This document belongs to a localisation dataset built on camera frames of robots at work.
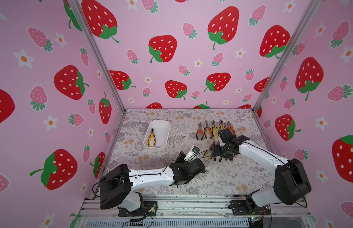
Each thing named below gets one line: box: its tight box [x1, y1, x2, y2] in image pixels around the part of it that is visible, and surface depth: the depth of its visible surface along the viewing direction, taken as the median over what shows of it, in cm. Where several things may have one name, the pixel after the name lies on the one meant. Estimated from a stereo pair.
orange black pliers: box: [204, 119, 213, 139], surface depth 109 cm
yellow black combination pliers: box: [148, 127, 156, 148], surface depth 104 cm
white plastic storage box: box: [143, 119, 171, 149], surface depth 107 cm
